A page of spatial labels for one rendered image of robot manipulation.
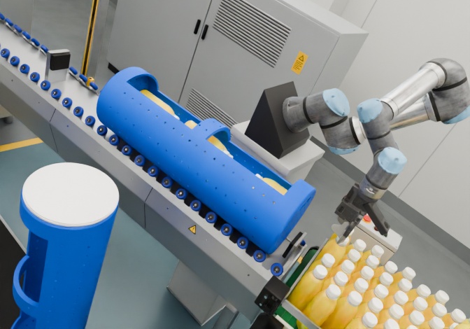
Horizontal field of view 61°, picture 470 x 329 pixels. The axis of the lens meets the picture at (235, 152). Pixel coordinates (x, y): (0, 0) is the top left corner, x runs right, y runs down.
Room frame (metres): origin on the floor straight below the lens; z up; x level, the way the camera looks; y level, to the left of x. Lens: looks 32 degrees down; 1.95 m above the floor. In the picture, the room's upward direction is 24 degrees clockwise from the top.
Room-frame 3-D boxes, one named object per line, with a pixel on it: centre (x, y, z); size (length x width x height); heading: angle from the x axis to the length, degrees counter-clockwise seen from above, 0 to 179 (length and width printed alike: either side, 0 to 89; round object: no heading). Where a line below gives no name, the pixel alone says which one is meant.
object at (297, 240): (1.10, -0.33, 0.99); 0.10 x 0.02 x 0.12; 159
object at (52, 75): (1.58, 0.91, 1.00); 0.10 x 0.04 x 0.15; 159
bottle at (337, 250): (1.07, -0.45, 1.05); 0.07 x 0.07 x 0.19
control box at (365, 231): (1.30, -0.63, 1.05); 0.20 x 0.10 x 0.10; 69
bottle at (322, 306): (0.88, -0.44, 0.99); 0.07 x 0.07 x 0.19
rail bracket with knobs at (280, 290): (0.90, -0.30, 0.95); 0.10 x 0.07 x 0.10; 159
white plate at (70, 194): (0.88, 0.41, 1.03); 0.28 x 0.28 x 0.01
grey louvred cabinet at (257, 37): (3.35, 0.53, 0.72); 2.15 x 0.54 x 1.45; 63
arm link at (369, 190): (1.08, -0.43, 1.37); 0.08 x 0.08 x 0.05
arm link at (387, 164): (1.08, -0.43, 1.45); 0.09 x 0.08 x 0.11; 173
